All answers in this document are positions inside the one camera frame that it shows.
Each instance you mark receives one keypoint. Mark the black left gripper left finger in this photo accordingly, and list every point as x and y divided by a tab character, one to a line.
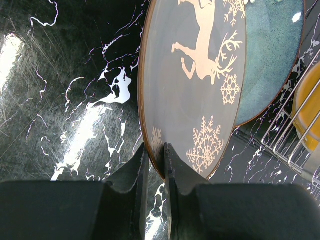
111	209

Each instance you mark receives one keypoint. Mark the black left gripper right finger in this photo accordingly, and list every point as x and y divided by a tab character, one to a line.
200	210

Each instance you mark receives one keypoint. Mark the yellow polka dot plate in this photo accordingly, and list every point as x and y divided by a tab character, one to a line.
309	110

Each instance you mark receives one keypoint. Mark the grey reindeer snowflake plate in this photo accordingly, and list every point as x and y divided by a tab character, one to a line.
190	77

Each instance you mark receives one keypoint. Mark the dark teal glazed plate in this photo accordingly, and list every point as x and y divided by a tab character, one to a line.
274	30

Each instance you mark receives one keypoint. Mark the metal wire dish rack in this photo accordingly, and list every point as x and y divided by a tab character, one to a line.
282	140

